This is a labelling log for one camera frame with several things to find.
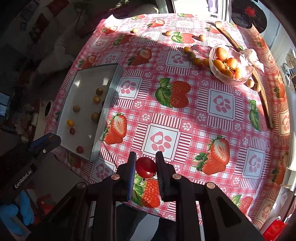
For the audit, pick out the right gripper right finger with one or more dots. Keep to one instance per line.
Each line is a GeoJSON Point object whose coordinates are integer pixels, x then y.
{"type": "Point", "coordinates": [202, 210]}

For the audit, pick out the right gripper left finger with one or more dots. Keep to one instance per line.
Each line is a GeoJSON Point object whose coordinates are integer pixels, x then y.
{"type": "Point", "coordinates": [88, 212]}

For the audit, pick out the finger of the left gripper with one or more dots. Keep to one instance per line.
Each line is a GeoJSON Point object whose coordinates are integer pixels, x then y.
{"type": "Point", "coordinates": [38, 153]}
{"type": "Point", "coordinates": [41, 141]}

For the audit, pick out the yellow cherry tomato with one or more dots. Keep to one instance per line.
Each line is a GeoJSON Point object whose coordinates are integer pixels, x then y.
{"type": "Point", "coordinates": [70, 123]}
{"type": "Point", "coordinates": [96, 99]}
{"type": "Point", "coordinates": [197, 61]}

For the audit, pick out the brown kiwi berry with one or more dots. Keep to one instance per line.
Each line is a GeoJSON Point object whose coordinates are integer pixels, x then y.
{"type": "Point", "coordinates": [76, 108]}
{"type": "Point", "coordinates": [191, 56]}

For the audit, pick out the brown kiwi fruit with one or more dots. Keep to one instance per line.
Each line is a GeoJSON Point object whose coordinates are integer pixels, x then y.
{"type": "Point", "coordinates": [95, 117]}

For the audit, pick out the grey rectangular tray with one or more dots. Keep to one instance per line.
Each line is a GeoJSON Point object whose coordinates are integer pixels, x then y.
{"type": "Point", "coordinates": [86, 137]}

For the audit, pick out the dark olive fruit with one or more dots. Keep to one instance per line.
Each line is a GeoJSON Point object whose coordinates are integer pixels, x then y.
{"type": "Point", "coordinates": [99, 91]}

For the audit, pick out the strawberry pattern tablecloth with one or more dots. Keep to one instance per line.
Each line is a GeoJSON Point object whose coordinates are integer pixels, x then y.
{"type": "Point", "coordinates": [208, 130]}

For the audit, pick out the beige longan fruit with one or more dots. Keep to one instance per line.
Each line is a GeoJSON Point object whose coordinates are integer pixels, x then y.
{"type": "Point", "coordinates": [250, 83]}
{"type": "Point", "coordinates": [257, 87]}

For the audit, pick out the glass fruit bowl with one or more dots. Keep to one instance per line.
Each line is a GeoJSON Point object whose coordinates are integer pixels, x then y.
{"type": "Point", "coordinates": [234, 71]}

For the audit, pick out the large orange in bowl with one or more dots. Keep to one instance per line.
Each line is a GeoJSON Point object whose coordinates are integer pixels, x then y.
{"type": "Point", "coordinates": [221, 53]}

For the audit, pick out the crumpled white tissue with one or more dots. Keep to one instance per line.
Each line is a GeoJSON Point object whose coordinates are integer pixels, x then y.
{"type": "Point", "coordinates": [251, 56]}

